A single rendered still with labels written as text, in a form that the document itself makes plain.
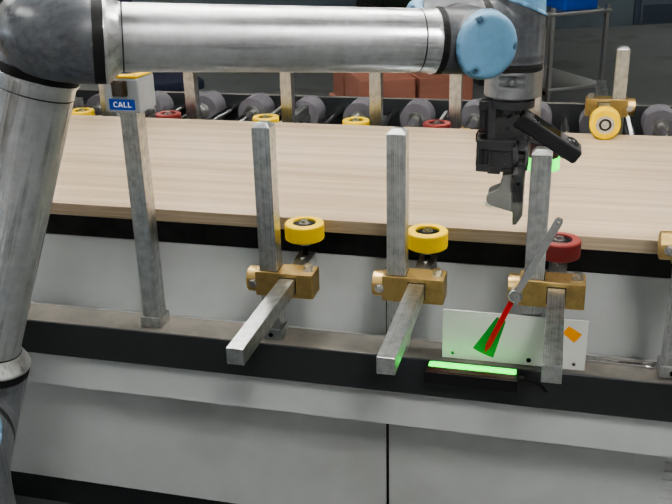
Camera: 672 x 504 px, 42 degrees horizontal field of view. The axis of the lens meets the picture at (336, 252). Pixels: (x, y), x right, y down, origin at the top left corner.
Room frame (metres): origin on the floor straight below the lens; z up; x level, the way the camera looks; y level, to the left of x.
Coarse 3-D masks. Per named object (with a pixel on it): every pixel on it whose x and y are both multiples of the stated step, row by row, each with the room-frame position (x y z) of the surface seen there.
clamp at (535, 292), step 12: (516, 276) 1.45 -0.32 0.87; (552, 276) 1.44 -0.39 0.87; (564, 276) 1.44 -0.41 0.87; (528, 288) 1.43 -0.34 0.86; (540, 288) 1.42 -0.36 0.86; (564, 288) 1.41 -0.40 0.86; (576, 288) 1.41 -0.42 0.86; (528, 300) 1.43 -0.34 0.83; (540, 300) 1.42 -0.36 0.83; (576, 300) 1.41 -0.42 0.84
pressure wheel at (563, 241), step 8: (560, 232) 1.57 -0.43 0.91; (560, 240) 1.53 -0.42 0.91; (568, 240) 1.53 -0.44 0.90; (576, 240) 1.52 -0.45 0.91; (552, 248) 1.50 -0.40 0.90; (560, 248) 1.50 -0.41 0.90; (568, 248) 1.50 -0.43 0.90; (576, 248) 1.51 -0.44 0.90; (552, 256) 1.50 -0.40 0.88; (560, 256) 1.50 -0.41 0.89; (568, 256) 1.50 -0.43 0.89; (576, 256) 1.51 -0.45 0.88
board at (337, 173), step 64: (192, 128) 2.52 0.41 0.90; (320, 128) 2.48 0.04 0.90; (384, 128) 2.45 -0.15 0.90; (448, 128) 2.44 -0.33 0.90; (64, 192) 1.93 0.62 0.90; (128, 192) 1.91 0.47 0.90; (192, 192) 1.90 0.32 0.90; (320, 192) 1.88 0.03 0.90; (384, 192) 1.86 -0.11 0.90; (448, 192) 1.85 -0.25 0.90; (576, 192) 1.83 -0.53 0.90; (640, 192) 1.82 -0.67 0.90
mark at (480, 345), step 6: (498, 318) 1.44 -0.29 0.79; (492, 324) 1.44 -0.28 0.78; (504, 324) 1.44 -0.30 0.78; (486, 330) 1.45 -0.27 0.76; (492, 330) 1.44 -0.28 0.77; (486, 336) 1.45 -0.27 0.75; (498, 336) 1.44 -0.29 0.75; (480, 342) 1.45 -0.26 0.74; (486, 342) 1.44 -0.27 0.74; (498, 342) 1.44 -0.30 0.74; (474, 348) 1.45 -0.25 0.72; (480, 348) 1.45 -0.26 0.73; (492, 348) 1.44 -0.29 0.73; (486, 354) 1.44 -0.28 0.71; (492, 354) 1.44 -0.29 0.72
